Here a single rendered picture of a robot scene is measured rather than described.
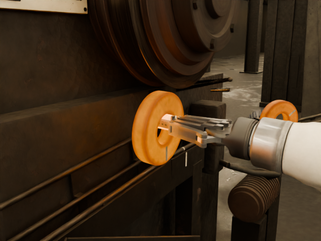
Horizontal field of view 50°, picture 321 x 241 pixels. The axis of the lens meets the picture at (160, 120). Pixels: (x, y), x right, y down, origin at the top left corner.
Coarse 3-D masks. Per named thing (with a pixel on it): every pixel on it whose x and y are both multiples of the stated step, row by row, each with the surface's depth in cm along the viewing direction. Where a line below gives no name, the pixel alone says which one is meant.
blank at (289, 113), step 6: (270, 102) 125; (276, 102) 123; (282, 102) 123; (288, 102) 124; (264, 108) 125; (270, 108) 122; (276, 108) 123; (282, 108) 124; (288, 108) 125; (294, 108) 126; (264, 114) 123; (270, 114) 123; (276, 114) 124; (282, 114) 128; (288, 114) 126; (294, 114) 127; (294, 120) 127
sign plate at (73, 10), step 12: (0, 0) 59; (12, 0) 60; (24, 0) 62; (36, 0) 64; (48, 0) 67; (60, 0) 69; (72, 0) 71; (84, 0) 74; (60, 12) 71; (72, 12) 72; (84, 12) 75
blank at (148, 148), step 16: (160, 96) 68; (176, 96) 72; (144, 112) 66; (160, 112) 68; (176, 112) 74; (144, 128) 65; (144, 144) 66; (160, 144) 71; (176, 144) 76; (144, 160) 69; (160, 160) 72
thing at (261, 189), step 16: (256, 176) 120; (240, 192) 112; (256, 192) 111; (272, 192) 117; (240, 208) 113; (256, 208) 110; (240, 224) 118; (256, 224) 114; (240, 240) 119; (256, 240) 116
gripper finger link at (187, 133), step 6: (174, 126) 65; (180, 126) 64; (186, 126) 64; (168, 132) 67; (174, 132) 65; (180, 132) 64; (186, 132) 63; (192, 132) 62; (198, 132) 61; (204, 132) 61; (180, 138) 65; (186, 138) 63; (192, 138) 62; (204, 138) 60; (198, 144) 61; (204, 144) 60
